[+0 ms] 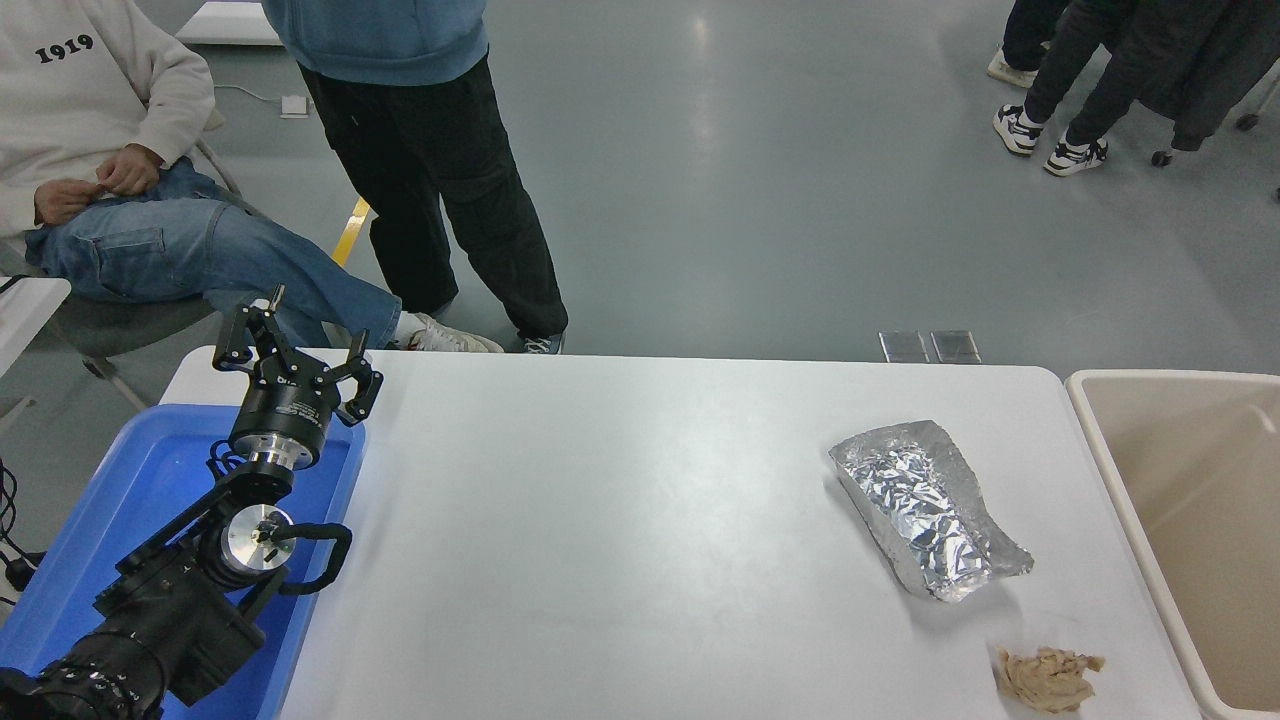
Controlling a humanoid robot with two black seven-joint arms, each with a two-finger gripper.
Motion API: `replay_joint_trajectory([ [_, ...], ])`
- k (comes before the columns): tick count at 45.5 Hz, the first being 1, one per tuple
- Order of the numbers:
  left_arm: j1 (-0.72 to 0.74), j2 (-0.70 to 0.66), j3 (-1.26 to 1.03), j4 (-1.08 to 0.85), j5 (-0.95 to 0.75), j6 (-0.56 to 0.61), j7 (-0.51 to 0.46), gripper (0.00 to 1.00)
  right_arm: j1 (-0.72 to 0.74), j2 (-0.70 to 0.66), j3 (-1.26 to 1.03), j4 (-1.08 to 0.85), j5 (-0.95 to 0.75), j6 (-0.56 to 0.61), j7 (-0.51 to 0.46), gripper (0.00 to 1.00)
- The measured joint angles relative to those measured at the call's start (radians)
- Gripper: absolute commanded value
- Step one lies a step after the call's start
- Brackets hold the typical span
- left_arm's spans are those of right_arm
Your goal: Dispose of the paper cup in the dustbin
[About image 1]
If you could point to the wheeled clothes rack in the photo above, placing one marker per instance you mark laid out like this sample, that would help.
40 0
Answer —
1161 158

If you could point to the person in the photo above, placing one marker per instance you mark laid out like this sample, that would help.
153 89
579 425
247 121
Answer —
90 90
1075 60
1020 30
430 150

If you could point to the blue plastic tray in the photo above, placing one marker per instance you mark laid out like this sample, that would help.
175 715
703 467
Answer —
120 480

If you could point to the white side table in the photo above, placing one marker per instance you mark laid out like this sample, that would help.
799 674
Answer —
25 310

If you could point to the silver floor plate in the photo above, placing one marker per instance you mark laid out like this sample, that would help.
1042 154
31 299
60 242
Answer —
904 346
955 346

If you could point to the white floor socket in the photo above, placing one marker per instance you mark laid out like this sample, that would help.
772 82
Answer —
294 105

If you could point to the large pale bin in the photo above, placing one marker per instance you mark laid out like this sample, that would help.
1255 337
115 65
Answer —
1200 520

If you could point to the crumpled tan paper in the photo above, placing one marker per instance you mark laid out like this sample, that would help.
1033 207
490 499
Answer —
1045 680

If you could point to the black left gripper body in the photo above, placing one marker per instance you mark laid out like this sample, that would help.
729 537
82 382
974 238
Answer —
285 410

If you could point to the crumpled silver foil tray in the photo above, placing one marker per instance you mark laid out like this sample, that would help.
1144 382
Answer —
920 500

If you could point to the person's right hand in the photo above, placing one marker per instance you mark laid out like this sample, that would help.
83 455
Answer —
65 200

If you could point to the dark hanging coat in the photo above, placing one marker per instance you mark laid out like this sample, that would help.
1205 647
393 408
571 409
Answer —
1215 60

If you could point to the person's left hand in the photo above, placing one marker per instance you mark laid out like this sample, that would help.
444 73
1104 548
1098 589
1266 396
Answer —
130 168

